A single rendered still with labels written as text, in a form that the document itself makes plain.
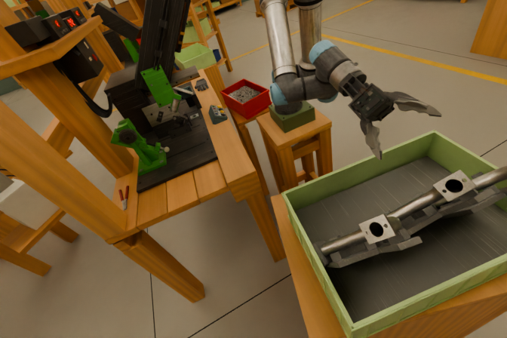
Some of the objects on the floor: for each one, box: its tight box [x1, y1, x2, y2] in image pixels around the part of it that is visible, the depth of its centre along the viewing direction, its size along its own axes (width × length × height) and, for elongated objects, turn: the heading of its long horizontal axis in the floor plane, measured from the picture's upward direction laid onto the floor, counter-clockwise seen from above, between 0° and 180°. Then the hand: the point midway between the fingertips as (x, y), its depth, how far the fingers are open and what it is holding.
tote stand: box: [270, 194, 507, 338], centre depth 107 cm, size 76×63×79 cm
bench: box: [105, 81, 287, 303], centre depth 185 cm, size 70×149×88 cm, turn 35°
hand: (410, 140), depth 53 cm, fingers open, 14 cm apart
